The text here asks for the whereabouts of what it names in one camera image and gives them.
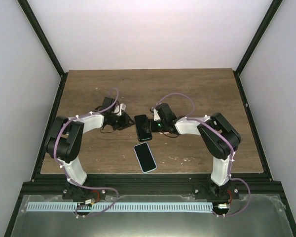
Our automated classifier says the black phone case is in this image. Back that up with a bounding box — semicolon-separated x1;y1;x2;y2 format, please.
134;114;153;142

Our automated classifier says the light blue phone case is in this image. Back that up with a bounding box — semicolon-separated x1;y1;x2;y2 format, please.
133;142;157;173

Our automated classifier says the purple-edged smartphone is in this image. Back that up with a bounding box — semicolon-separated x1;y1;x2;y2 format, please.
134;143;156;172

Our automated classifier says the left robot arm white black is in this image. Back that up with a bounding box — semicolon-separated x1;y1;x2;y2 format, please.
44;96;135;199

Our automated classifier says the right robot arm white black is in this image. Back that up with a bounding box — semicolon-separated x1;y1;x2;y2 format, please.
139;103;241;199

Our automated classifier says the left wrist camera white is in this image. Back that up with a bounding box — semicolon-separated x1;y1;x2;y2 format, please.
114;103;126;117

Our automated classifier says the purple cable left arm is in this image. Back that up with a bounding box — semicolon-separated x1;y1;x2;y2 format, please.
53;86;119;219

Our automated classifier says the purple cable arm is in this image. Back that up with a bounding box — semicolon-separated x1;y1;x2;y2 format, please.
150;93;252;218
53;86;119;219

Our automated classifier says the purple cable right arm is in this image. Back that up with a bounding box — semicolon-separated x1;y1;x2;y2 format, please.
150;93;252;218

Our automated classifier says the light blue slotted cable duct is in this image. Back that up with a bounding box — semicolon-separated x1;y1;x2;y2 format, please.
26;202;213;213

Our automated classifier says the metal base plate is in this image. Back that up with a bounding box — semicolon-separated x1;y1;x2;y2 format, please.
12;195;293;237

